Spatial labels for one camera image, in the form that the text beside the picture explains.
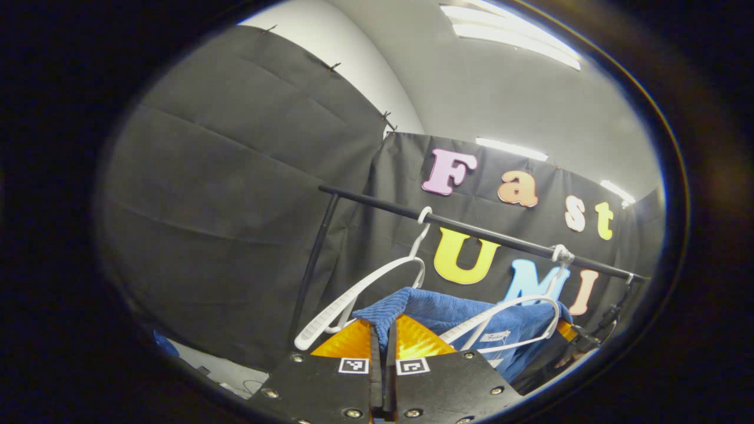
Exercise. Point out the long ceiling light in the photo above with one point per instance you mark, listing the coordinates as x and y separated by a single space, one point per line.
512 149

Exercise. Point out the blue cloth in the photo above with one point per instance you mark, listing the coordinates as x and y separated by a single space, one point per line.
165 344

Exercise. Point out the small ceiling light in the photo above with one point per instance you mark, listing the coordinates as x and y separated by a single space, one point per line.
618 192

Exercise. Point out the white plastic hanger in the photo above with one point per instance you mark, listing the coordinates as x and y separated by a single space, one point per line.
562 255
321 324

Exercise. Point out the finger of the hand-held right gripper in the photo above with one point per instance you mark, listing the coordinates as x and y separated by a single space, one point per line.
566 331

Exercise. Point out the black backdrop cloth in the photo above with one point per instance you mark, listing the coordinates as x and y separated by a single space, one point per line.
235 206

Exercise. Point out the black garment rack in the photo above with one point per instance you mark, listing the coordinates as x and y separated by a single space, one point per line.
377 204

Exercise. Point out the large ceiling light panel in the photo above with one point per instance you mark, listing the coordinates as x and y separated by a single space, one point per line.
512 35

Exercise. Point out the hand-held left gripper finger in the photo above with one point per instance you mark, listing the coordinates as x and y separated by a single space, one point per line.
392 386
377 386

